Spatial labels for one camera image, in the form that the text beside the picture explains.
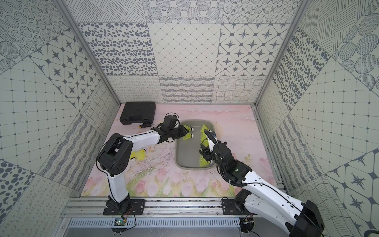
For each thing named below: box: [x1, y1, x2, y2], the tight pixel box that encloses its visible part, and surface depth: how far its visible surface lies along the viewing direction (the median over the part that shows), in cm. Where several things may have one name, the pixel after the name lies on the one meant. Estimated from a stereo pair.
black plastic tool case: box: [119, 101, 156, 125], surface depth 113 cm
